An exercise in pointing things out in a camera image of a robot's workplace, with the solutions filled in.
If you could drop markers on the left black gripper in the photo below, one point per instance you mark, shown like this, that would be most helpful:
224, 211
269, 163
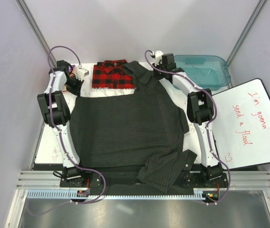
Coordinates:
77, 90

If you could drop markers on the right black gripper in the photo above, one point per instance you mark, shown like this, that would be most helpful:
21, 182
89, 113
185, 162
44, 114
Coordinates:
156, 76

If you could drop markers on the dark pinstriped long sleeve shirt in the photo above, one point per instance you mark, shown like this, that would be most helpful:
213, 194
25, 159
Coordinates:
143, 129

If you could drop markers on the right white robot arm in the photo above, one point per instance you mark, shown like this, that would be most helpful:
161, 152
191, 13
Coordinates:
201, 111

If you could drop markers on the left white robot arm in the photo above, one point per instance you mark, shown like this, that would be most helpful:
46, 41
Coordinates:
56, 114

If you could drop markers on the Roald Dahl paperback book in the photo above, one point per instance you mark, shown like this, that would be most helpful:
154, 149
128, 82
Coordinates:
71, 68

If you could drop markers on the red black plaid folded shirt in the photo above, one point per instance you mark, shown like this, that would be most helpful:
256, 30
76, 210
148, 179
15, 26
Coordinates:
110, 74

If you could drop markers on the teal transparent plastic bin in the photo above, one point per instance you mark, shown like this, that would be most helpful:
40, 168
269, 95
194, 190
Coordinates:
206, 71

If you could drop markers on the whiteboard with red writing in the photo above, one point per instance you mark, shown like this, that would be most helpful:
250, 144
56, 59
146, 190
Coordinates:
242, 126

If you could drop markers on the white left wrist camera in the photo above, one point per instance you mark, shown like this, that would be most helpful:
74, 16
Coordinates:
81, 73

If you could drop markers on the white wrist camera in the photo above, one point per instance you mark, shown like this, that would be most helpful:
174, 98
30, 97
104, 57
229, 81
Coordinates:
81, 73
157, 56

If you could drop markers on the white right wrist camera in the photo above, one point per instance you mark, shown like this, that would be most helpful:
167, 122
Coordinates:
157, 56

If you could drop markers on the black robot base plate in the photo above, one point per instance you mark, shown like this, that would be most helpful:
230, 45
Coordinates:
123, 181

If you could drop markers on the aluminium frame rail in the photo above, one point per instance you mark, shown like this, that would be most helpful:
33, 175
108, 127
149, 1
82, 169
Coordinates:
240, 180

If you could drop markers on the white slotted cable duct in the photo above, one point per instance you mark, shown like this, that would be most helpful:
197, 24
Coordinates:
83, 195

